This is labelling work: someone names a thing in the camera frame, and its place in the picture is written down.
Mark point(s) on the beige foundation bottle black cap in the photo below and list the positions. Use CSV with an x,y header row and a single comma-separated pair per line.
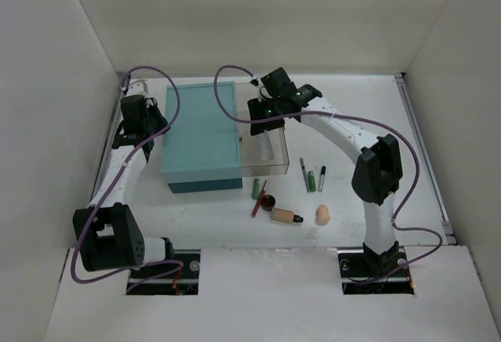
x,y
285,216

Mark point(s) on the grey eyeliner pencil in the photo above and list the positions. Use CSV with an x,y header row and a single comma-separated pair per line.
x,y
305,174

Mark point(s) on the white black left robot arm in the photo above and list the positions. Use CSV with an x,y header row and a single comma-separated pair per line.
x,y
109,234

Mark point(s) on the brown round jar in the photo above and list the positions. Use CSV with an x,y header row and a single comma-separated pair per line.
x,y
268,202

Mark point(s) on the teal makeup box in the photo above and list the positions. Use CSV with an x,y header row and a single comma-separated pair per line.
x,y
201,150

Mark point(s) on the green tube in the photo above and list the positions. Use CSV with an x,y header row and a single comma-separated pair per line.
x,y
256,188
311,182

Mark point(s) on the clear plastic bottle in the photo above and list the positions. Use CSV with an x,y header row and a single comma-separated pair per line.
x,y
265,146

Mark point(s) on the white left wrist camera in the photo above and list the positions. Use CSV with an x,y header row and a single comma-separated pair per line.
x,y
137,87

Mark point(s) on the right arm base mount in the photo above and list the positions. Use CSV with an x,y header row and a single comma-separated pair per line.
x,y
358,278

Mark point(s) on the green tube right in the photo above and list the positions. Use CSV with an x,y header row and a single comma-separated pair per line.
x,y
311,182

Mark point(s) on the green tube left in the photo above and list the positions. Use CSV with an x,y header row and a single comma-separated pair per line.
x,y
256,188

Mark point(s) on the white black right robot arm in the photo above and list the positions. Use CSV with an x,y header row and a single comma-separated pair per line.
x,y
377,159

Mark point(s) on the red makeup pencil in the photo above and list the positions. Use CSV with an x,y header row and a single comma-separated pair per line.
x,y
259,199

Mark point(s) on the beige makeup sponge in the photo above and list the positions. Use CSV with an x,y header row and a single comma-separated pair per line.
x,y
322,215

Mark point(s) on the black silver mascara pen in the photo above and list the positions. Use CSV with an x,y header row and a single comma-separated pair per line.
x,y
321,178

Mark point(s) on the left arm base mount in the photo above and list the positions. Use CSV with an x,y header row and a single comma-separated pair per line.
x,y
166,279

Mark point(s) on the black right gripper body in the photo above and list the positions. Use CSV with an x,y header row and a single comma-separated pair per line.
x,y
265,108

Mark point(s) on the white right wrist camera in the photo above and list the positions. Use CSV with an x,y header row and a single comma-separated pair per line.
x,y
255,82

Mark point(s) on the clear acrylic drawer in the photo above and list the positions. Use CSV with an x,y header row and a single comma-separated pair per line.
x,y
252,164

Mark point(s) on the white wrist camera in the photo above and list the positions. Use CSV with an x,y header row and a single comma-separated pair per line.
x,y
255,82
137,87

